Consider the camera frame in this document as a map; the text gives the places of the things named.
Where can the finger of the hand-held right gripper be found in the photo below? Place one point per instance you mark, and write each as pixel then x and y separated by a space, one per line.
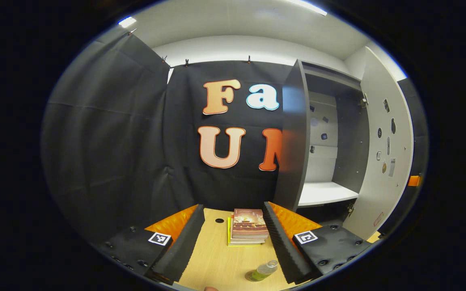
pixel 414 180

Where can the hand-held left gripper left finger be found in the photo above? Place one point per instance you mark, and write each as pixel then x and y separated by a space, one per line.
pixel 184 246

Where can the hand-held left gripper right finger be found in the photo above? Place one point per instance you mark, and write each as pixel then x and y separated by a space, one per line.
pixel 283 246

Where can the clear green bottle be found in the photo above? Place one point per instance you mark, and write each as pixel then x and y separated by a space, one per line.
pixel 265 268

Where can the beige cabinet door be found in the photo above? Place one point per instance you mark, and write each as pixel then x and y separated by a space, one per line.
pixel 368 202

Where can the dark grey cabinet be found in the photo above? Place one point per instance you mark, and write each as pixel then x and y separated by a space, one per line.
pixel 295 141

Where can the white cabinet shelf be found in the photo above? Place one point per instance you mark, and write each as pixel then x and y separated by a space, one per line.
pixel 322 192

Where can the metal door hinge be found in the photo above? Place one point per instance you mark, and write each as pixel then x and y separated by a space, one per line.
pixel 363 101
pixel 350 209

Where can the yellow book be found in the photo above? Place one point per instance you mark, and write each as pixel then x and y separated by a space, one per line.
pixel 229 234

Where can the black backdrop cloth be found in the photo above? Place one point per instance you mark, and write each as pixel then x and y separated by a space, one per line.
pixel 107 133

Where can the small ceiling light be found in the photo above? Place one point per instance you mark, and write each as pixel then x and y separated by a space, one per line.
pixel 127 22

